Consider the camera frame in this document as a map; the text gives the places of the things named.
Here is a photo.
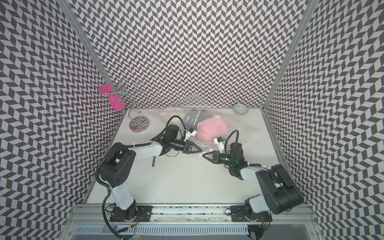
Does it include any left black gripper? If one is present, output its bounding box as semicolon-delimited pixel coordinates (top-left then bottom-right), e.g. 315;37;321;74
171;139;203;155

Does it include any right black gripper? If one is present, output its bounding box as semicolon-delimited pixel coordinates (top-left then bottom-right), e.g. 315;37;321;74
202;151;236;166

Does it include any pink towel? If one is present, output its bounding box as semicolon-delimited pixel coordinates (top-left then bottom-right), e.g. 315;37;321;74
197;117;229;142

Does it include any grey towel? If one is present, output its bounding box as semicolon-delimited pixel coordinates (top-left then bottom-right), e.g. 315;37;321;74
184;109;212;129

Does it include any clear plastic vacuum bag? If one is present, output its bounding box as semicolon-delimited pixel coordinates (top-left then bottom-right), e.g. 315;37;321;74
160;94;257;158

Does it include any white patterned towel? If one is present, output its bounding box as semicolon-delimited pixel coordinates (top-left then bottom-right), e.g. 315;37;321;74
160;107;187;122

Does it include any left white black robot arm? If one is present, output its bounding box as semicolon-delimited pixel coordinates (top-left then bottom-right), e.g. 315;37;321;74
96;125;203;222

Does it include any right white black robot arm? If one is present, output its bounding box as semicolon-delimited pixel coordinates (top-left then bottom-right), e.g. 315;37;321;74
203;143;304;222

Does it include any green patterned rolled cloth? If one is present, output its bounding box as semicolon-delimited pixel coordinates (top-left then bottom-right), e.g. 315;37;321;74
233;103;249;116

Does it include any lower pink disc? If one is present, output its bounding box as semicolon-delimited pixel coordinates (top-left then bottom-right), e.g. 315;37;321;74
109;94;126;110

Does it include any pink disc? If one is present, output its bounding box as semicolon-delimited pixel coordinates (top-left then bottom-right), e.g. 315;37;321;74
99;84;113;94
109;94;126;110

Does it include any upper pink disc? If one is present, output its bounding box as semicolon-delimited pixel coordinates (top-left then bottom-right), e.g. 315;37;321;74
99;84;113;94

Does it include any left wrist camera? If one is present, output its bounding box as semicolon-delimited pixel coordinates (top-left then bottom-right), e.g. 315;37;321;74
185;128;197;141

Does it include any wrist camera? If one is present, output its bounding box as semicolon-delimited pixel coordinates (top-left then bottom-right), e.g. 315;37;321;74
185;128;197;141
214;137;226;153

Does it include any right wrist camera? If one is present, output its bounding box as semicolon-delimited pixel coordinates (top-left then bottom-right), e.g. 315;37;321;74
214;137;226;153

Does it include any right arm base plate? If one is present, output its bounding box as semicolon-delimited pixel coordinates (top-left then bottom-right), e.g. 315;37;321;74
230;205;273;223

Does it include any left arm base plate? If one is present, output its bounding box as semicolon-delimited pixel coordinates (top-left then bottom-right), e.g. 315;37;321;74
110;205;153;223

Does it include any silver wire spiral stand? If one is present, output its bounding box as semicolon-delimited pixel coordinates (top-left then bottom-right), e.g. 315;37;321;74
117;78;150;133

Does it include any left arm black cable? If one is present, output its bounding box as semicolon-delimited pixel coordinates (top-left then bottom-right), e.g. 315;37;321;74
94;115;185;240

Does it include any aluminium front rail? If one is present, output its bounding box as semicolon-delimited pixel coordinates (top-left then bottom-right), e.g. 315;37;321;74
64;202;319;226

